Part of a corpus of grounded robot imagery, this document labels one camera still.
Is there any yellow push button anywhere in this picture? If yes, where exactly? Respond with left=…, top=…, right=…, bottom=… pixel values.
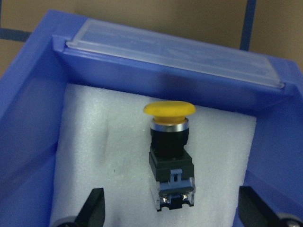
left=143, top=101, right=196, bottom=212

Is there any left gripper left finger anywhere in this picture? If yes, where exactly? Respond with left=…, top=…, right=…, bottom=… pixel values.
left=51, top=188, right=106, bottom=227

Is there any white foam pad left bin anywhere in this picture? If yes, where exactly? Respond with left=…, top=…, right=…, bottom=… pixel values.
left=50, top=84, right=256, bottom=227

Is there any left blue plastic bin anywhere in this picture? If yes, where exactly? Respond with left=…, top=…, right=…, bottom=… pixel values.
left=0, top=10, right=303, bottom=227

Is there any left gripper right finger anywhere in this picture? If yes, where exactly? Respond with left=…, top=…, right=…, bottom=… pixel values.
left=238, top=186, right=303, bottom=227

